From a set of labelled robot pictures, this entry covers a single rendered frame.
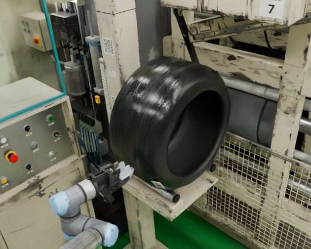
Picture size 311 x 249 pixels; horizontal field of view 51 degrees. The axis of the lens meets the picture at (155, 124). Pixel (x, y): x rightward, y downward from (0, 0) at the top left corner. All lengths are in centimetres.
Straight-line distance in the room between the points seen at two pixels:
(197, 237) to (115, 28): 166
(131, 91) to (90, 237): 57
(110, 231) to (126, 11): 89
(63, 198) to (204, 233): 156
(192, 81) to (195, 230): 152
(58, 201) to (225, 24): 101
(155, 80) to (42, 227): 106
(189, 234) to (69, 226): 144
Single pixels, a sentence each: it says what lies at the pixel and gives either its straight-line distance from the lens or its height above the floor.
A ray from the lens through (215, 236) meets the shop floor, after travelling 255.
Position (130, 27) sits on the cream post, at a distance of 149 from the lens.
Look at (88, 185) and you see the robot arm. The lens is 122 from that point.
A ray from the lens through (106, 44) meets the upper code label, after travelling 151.
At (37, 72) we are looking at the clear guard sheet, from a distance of 157.
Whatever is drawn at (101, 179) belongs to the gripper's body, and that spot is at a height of 117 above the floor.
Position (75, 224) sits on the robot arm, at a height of 109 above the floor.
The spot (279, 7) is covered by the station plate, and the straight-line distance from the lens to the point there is 125.
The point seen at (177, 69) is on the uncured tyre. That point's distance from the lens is 131.
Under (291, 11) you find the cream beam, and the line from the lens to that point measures 125.
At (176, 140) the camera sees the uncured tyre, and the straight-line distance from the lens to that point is 176.
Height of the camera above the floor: 197
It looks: 32 degrees down
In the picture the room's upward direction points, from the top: 4 degrees counter-clockwise
